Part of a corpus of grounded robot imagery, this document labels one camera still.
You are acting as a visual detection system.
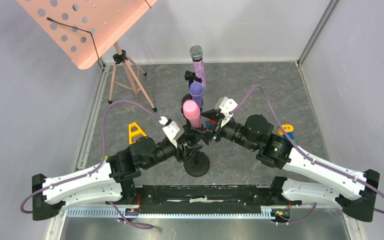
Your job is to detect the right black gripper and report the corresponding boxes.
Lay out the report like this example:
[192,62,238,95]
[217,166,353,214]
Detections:
[190,108,257,152]

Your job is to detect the black microphone stand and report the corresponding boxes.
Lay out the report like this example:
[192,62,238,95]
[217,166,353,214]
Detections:
[180,107,211,178]
[181,93,192,108]
[184,70,202,84]

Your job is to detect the pink toy microphone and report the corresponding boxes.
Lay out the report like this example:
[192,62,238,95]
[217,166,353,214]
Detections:
[182,99,202,128]

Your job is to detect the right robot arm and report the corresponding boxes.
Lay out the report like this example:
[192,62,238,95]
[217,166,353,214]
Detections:
[185,109,380,223]

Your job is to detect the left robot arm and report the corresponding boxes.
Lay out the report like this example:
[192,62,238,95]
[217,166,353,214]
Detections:
[32,136,203,221]

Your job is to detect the purple toy microphone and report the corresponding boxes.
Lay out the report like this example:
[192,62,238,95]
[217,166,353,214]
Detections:
[189,81,204,109]

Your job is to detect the glitter microphone silver head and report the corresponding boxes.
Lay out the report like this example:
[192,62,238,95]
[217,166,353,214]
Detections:
[189,45,207,89]

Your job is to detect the pink music stand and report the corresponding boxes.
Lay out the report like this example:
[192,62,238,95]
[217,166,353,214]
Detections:
[18,0,157,111]

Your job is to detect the red blue toy car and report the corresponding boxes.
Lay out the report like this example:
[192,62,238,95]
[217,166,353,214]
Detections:
[206,119,220,142]

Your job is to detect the yellow triangle toy block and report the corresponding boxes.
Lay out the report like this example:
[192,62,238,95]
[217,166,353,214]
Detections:
[128,122,147,145]

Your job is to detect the stacked orange blue green blocks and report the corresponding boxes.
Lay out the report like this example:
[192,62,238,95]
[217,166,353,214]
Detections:
[277,124,296,143]

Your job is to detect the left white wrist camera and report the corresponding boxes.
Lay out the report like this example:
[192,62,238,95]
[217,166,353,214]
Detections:
[159,116,184,148]

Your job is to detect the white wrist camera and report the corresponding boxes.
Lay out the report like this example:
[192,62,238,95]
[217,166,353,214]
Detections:
[214,96,238,121]
[159,116,184,148]

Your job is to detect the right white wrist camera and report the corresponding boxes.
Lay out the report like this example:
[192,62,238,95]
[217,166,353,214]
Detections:
[214,96,238,121]

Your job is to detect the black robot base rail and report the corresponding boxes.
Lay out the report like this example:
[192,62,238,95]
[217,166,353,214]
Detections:
[114,177,302,215]

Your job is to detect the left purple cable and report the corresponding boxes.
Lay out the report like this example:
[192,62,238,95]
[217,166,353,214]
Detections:
[20,100,161,215]

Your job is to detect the purple cable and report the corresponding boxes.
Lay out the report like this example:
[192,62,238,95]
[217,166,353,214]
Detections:
[20,100,161,215]
[230,84,384,219]

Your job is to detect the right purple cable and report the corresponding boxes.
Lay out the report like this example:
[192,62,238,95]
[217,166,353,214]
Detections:
[230,84,384,219]

